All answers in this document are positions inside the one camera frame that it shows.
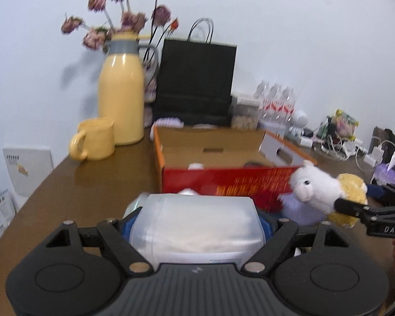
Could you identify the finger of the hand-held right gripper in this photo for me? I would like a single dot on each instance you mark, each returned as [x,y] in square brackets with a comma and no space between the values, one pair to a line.
[377,191]
[349,206]

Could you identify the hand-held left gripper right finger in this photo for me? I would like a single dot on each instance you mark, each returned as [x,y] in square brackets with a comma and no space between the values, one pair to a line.
[267,229]

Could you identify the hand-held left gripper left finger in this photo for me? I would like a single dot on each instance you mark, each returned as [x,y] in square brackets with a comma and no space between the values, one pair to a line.
[126,228]

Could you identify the white and yellow alpaca plush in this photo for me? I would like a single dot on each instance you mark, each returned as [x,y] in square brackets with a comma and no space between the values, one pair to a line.
[316,186]

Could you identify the red cardboard box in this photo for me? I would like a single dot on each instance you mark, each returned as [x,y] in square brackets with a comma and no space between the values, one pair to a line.
[223,181]

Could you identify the translucent plastic wipes container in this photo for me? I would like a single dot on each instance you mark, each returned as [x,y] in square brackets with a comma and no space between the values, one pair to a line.
[197,227]

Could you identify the white tealight candle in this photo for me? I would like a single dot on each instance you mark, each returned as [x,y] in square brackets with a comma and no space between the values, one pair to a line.
[297,252]
[187,191]

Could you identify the purple tissue pack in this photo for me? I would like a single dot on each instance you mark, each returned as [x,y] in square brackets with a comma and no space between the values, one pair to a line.
[385,174]

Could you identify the white charger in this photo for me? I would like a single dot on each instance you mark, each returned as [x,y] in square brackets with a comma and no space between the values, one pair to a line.
[375,156]

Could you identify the dark bag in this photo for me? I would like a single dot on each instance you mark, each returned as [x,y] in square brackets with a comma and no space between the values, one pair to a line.
[386,141]

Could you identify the green and pink snack packet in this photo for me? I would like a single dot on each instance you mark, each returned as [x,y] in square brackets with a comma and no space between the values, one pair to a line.
[346,125]

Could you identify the white power adapter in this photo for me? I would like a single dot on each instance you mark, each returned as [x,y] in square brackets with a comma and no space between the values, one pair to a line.
[305,141]

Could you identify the dark green small box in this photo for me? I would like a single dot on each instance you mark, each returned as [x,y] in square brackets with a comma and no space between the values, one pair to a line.
[327,128]

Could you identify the yellow mug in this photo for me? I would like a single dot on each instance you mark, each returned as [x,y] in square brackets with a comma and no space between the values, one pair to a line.
[95,140]

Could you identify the white robot toy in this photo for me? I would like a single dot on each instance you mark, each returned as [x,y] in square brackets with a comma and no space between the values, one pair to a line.
[299,118]

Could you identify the white patterned tin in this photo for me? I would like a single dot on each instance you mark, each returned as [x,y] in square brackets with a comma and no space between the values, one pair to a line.
[273,127]

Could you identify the lilac knitted slipper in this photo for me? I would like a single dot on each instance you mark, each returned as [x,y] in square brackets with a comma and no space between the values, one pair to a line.
[204,126]
[169,121]

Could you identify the white desk calendar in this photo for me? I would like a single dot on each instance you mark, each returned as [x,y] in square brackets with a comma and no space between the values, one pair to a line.
[26,171]

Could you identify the clear snack jar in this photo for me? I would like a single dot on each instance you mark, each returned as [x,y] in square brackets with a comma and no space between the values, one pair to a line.
[245,115]

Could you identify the yellow thermos jug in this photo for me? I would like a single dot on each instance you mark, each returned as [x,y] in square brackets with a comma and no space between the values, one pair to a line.
[121,98]

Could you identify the pink patterned vase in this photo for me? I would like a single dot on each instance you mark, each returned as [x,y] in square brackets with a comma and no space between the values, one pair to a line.
[149,85]

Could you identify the black paper bag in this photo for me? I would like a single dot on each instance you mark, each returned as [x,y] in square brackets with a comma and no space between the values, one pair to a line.
[196,82]

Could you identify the dried rose bouquet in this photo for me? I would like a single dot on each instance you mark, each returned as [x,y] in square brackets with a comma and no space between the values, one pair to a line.
[131,19]

